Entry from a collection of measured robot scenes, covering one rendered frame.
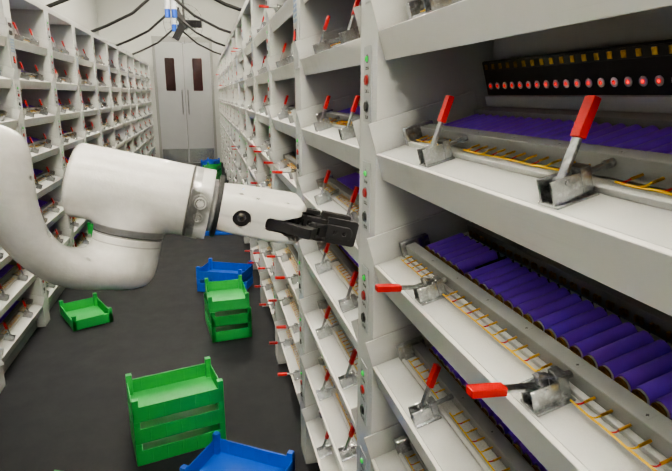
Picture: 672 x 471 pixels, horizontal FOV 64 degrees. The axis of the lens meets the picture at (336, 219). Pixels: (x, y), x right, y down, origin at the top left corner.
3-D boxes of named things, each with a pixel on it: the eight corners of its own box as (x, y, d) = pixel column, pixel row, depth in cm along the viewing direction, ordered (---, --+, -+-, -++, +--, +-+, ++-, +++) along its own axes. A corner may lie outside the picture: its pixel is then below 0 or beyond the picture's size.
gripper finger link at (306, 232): (291, 229, 58) (326, 230, 62) (248, 209, 63) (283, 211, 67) (289, 240, 58) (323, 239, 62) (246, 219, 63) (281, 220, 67)
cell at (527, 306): (572, 303, 63) (524, 323, 62) (562, 298, 65) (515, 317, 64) (570, 290, 62) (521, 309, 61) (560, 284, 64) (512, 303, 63)
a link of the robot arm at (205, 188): (194, 172, 58) (222, 177, 59) (197, 161, 66) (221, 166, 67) (180, 245, 59) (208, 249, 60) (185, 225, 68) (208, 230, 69)
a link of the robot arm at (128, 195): (179, 247, 59) (195, 165, 59) (50, 226, 56) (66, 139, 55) (182, 237, 67) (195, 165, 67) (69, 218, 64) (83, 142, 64)
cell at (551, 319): (596, 317, 59) (545, 338, 58) (585, 311, 61) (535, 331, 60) (594, 303, 59) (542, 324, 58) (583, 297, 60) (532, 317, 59)
